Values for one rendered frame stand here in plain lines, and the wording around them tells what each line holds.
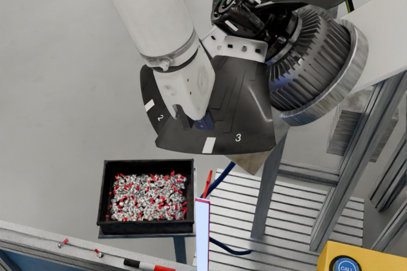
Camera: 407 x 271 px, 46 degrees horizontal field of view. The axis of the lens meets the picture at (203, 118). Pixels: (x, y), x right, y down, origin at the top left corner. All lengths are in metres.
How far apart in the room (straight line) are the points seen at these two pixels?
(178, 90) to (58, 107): 1.83
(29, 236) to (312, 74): 0.71
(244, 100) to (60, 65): 1.88
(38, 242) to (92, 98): 1.41
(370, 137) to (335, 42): 0.36
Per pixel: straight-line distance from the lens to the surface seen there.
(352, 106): 1.37
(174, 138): 0.86
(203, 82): 0.73
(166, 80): 0.67
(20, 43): 2.86
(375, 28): 1.12
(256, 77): 0.92
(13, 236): 1.18
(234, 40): 1.00
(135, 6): 0.59
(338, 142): 1.48
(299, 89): 1.03
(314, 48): 1.01
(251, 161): 1.09
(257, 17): 0.99
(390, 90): 1.16
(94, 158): 2.26
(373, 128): 1.27
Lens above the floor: 1.87
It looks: 53 degrees down
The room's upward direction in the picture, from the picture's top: straight up
